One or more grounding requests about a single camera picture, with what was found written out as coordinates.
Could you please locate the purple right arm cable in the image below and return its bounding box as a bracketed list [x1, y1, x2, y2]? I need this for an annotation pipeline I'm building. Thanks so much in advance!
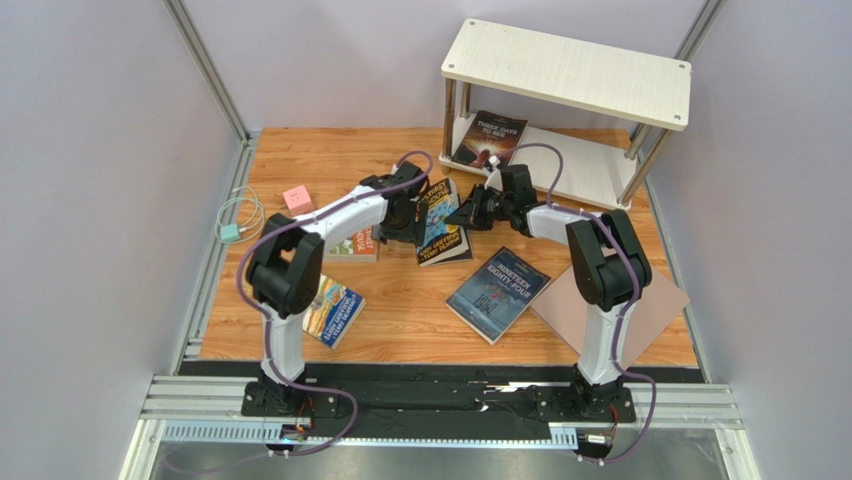
[492, 142, 659, 466]

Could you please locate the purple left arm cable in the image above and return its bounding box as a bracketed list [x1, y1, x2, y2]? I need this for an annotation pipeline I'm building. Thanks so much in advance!
[236, 150, 435, 461]

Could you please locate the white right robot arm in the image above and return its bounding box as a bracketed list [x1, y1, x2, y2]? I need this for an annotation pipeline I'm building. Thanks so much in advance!
[445, 165, 652, 387]

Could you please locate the teal charger with cable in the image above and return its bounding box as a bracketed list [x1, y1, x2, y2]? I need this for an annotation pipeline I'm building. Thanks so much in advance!
[216, 185, 265, 245]

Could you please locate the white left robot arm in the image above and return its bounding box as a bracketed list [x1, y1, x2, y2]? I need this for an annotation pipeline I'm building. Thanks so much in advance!
[237, 159, 429, 389]

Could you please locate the pink cube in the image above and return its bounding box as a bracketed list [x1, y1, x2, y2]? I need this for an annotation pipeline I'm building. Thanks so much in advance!
[282, 185, 315, 217]

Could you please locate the Three Days to See book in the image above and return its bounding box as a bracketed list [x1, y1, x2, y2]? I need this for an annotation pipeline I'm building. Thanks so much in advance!
[452, 111, 528, 170]

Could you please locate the aluminium rail frame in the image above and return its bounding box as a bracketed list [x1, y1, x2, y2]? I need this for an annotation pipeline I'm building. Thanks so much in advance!
[119, 133, 760, 480]

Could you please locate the black 169-storey treehouse book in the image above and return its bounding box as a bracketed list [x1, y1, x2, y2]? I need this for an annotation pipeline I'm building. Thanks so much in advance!
[415, 178, 473, 267]

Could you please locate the blue 91-storey treehouse book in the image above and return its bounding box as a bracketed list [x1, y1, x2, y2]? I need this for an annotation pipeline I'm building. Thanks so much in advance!
[302, 275, 366, 350]

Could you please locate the white two-tier shelf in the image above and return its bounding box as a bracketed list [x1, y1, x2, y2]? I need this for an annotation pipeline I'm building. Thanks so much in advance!
[440, 18, 692, 209]

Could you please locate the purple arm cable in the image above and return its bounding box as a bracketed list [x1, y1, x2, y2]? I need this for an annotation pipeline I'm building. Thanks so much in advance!
[236, 150, 435, 461]
[492, 142, 659, 466]

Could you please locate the orange treehouse book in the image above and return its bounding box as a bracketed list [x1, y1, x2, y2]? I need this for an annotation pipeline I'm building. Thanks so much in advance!
[324, 227, 379, 262]

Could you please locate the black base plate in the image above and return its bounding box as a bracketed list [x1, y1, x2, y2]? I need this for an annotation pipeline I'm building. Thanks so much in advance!
[178, 361, 704, 441]

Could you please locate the Nineteen Eighty-Four book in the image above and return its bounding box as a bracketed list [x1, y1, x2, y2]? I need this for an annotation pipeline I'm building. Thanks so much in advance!
[445, 247, 551, 345]

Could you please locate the brown paper file folder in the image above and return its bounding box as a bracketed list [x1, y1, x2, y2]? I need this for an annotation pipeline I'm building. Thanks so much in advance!
[530, 268, 689, 367]

